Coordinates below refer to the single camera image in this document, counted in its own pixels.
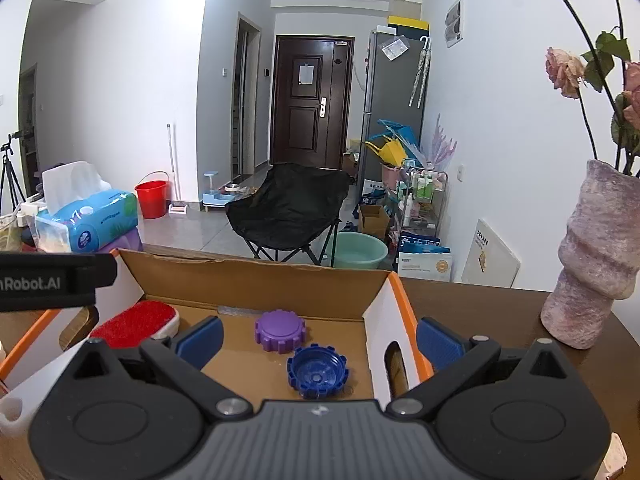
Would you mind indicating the orange-rimmed cardboard box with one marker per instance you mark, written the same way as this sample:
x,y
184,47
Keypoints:
x,y
165,280

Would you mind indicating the grey refrigerator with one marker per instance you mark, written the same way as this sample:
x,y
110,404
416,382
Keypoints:
x,y
390,105

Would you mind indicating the white wall outlet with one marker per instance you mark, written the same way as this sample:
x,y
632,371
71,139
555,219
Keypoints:
x,y
460,172

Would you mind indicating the white paper notice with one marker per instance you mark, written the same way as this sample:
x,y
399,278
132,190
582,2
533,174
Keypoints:
x,y
306,74

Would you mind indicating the yellow and black box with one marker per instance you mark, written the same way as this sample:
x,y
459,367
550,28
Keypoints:
x,y
409,27

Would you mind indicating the interior door frame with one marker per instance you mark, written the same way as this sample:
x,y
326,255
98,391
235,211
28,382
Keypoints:
x,y
236,95

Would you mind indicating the blue plastic cap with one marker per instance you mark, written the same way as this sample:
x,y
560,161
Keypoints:
x,y
317,372

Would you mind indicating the white leaning board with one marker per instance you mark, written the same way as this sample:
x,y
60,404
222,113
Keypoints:
x,y
492,255

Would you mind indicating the black folding chair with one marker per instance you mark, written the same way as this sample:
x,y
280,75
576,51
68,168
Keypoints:
x,y
285,205

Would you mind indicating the blue and white bag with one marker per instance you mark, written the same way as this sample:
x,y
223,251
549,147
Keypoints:
x,y
425,260

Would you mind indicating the green basin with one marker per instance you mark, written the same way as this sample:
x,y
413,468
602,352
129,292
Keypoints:
x,y
360,252

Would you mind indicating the dried pink roses bouquet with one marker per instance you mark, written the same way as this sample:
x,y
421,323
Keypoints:
x,y
565,70

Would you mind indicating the black tripod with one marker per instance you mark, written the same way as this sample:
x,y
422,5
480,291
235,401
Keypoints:
x,y
7,175

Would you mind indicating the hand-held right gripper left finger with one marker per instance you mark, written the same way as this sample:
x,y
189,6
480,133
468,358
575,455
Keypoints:
x,y
200,342

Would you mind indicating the white folded umbrella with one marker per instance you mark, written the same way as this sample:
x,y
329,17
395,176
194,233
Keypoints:
x,y
421,70

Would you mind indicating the white mop pole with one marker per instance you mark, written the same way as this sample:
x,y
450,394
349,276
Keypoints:
x,y
172,160

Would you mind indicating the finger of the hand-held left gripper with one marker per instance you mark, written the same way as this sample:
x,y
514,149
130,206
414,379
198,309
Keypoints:
x,y
102,267

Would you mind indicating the red bucket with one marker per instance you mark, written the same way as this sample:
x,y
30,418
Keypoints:
x,y
151,197

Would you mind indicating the blue pet feeder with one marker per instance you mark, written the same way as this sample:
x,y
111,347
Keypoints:
x,y
217,197

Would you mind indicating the pink ceramic vase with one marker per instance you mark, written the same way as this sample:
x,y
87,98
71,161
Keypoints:
x,y
590,260

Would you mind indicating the dark brown entrance door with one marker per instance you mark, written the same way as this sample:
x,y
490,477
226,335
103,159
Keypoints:
x,y
305,125

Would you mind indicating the blue tissue pack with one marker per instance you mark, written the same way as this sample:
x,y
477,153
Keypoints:
x,y
95,220

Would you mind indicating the white plastic holder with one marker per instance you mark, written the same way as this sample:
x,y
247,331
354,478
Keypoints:
x,y
15,422

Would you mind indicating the small brown cardboard box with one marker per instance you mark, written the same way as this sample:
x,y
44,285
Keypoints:
x,y
374,222

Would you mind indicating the pink bucket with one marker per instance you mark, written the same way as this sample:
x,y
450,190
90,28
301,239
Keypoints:
x,y
392,175

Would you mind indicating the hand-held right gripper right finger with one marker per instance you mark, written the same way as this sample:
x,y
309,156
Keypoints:
x,y
440,342

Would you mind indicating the purple plastic cap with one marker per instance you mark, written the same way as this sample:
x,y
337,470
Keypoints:
x,y
281,332

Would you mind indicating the clear plastic bag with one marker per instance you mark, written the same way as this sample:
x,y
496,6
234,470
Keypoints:
x,y
394,49

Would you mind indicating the yellow and blue bags pile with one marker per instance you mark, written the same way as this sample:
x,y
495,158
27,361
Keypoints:
x,y
392,145

